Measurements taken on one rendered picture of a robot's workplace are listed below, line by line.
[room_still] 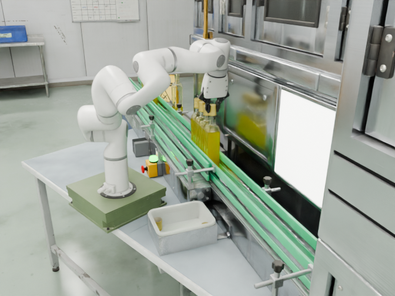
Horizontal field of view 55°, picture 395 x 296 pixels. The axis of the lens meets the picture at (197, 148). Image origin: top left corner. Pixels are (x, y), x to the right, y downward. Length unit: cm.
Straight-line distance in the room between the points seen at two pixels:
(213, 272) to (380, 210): 86
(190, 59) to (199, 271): 71
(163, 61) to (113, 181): 57
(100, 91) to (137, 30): 617
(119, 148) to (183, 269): 52
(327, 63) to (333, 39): 7
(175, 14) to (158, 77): 643
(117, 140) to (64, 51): 588
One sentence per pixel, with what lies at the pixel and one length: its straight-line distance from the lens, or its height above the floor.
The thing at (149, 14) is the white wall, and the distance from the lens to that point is 746.
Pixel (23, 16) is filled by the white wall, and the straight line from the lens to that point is 725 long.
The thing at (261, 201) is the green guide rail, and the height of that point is 92.
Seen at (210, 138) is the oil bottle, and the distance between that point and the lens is 159.
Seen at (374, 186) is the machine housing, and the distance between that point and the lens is 54.
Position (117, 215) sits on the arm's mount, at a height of 81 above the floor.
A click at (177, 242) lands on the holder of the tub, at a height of 79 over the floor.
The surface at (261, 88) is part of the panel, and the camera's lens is 146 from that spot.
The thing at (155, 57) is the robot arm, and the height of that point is 142.
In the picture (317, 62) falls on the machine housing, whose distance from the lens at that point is 122.
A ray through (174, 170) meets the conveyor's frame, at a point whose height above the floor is 88.
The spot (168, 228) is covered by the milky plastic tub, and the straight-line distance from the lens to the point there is 149.
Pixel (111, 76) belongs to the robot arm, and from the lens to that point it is 125.
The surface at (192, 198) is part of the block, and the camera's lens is 153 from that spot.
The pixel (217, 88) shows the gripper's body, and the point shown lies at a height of 126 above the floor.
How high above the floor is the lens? 162
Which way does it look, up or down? 23 degrees down
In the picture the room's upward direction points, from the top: straight up
